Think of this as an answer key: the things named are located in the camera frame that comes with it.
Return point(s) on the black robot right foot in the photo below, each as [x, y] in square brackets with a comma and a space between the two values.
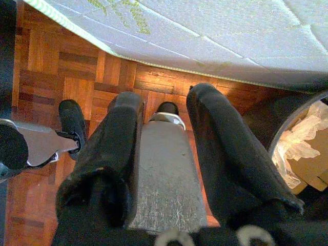
[166, 107]

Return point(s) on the round waste bin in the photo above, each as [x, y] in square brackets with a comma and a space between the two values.
[279, 128]

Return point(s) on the silver robot left leg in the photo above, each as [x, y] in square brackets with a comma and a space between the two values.
[38, 143]

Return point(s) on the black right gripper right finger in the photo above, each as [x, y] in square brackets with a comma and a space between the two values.
[225, 153]

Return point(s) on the brown cardboard piece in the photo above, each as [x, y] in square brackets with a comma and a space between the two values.
[317, 164]

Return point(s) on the clear plastic bag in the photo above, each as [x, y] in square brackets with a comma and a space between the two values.
[294, 143]

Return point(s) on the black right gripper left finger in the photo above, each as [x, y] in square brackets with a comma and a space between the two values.
[112, 153]

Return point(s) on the white quilted mattress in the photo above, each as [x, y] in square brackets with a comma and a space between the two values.
[179, 30]

